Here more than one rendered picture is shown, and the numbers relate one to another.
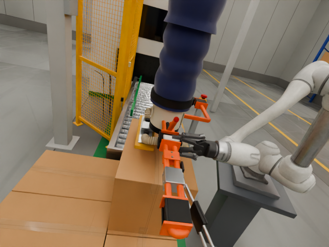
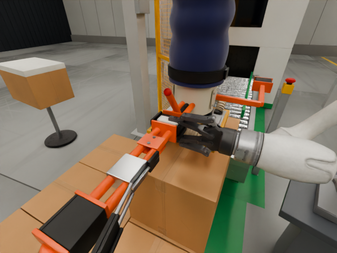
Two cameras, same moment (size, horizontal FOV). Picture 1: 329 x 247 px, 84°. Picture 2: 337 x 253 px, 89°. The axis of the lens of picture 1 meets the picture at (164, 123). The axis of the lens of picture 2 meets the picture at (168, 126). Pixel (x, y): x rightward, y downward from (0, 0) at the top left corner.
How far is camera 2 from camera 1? 0.44 m
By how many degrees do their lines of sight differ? 30
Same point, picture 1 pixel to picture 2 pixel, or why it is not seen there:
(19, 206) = (77, 174)
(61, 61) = (137, 59)
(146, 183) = (149, 176)
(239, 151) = (278, 150)
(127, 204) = (138, 195)
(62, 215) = not seen: hidden behind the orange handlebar
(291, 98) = not seen: outside the picture
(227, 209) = (304, 245)
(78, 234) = not seen: hidden behind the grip
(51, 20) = (127, 22)
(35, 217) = (83, 186)
